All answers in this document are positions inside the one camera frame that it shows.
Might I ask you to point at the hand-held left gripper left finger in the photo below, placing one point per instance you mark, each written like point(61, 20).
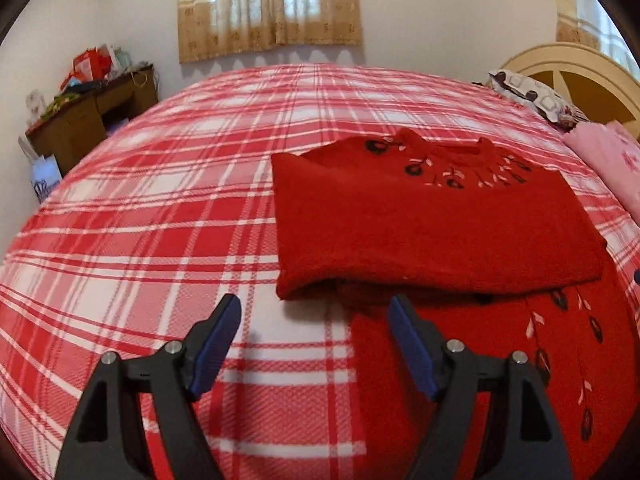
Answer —
point(219, 341)

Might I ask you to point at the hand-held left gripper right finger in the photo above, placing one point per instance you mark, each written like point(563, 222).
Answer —
point(413, 346)

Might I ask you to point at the red embroidered knit sweater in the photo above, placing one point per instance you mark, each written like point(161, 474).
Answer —
point(440, 240)

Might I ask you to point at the red white plaid bed blanket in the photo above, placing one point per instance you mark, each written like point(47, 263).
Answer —
point(165, 220)

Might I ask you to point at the white blue paper bag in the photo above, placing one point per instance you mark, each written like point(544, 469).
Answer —
point(45, 177)

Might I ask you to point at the brown wooden desk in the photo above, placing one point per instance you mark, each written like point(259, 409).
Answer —
point(85, 120)

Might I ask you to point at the pink folded cloth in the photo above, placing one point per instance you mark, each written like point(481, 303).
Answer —
point(607, 155)

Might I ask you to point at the white brown patterned pillow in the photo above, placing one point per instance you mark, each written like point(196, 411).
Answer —
point(535, 92)

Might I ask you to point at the pile of red gift bags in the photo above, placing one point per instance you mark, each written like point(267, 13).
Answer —
point(92, 67)

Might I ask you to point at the cream round wooden headboard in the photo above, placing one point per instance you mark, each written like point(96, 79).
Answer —
point(585, 85)

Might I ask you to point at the beige patterned short curtain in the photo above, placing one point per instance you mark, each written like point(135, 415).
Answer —
point(270, 5)

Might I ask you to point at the beige patterned long curtain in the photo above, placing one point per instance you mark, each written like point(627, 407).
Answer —
point(582, 5)

